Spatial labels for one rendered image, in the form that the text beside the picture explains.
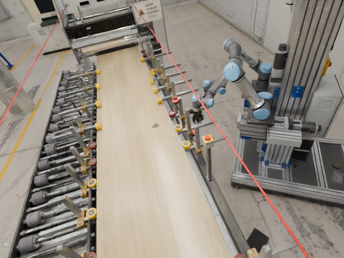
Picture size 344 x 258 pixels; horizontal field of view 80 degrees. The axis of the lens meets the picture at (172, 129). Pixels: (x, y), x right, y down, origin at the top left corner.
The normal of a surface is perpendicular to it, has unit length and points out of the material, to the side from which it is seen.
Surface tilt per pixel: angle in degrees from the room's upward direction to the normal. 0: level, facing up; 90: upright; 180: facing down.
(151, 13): 90
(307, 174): 0
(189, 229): 0
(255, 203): 0
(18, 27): 90
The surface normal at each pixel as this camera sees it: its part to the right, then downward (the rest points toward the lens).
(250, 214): -0.15, -0.72
